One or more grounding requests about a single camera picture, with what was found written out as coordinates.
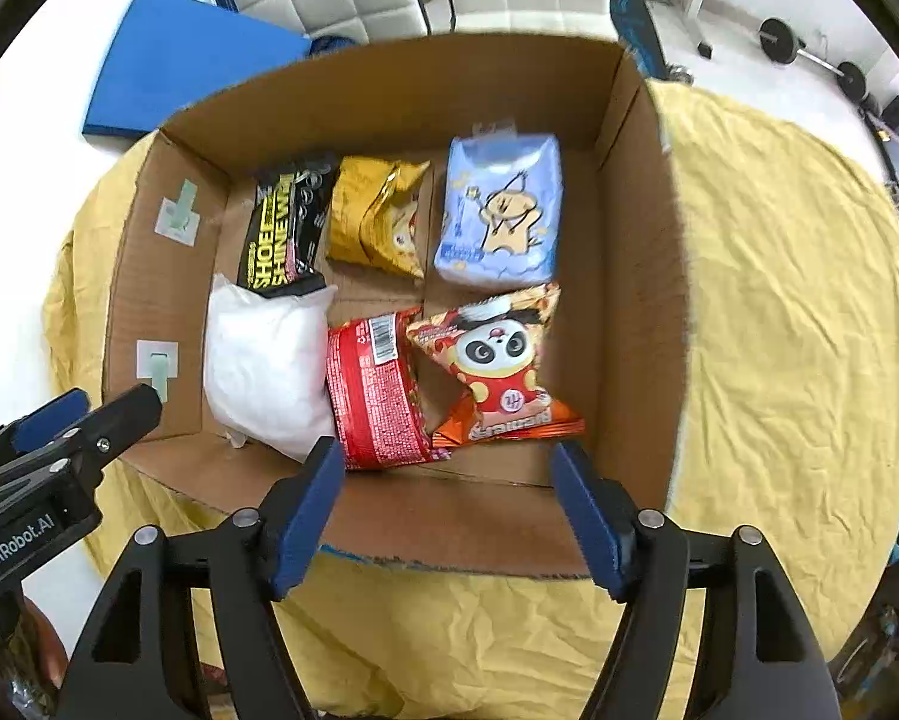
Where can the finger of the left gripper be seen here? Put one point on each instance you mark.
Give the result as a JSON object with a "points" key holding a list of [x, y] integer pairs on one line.
{"points": [[87, 446], [32, 431]]}

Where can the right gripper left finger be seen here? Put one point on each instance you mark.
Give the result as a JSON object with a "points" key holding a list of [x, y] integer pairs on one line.
{"points": [[137, 655]]}

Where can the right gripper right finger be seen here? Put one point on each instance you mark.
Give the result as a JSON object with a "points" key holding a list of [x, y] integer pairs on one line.
{"points": [[758, 656]]}

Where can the white soft pouch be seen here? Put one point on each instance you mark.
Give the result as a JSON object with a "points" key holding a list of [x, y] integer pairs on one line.
{"points": [[265, 363]]}

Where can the red snack pack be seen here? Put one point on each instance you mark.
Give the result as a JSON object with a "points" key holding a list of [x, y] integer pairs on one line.
{"points": [[378, 413]]}

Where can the orange panda snack bag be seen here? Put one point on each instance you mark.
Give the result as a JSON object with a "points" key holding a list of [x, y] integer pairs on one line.
{"points": [[494, 349]]}

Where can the person's left hand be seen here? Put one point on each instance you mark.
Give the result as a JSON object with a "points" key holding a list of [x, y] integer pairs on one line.
{"points": [[52, 656]]}

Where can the yellow tablecloth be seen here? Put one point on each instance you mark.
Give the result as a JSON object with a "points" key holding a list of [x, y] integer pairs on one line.
{"points": [[728, 330]]}

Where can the yellow snack bag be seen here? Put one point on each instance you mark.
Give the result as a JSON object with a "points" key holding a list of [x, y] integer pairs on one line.
{"points": [[372, 215]]}

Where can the blue tissue pack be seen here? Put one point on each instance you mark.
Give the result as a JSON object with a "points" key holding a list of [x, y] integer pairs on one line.
{"points": [[501, 217]]}

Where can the blue foam mat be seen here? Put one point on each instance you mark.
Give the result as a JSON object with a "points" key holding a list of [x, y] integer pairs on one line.
{"points": [[167, 54]]}

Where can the dark blue cloth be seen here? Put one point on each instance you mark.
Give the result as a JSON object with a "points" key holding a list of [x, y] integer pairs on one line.
{"points": [[329, 43]]}

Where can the chrome dumbbell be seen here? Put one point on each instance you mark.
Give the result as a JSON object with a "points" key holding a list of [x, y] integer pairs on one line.
{"points": [[679, 74]]}

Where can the floor barbell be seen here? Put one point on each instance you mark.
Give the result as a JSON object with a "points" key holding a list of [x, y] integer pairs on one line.
{"points": [[781, 45]]}

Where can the black blue weight bench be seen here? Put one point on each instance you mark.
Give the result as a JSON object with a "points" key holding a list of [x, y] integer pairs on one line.
{"points": [[637, 32]]}

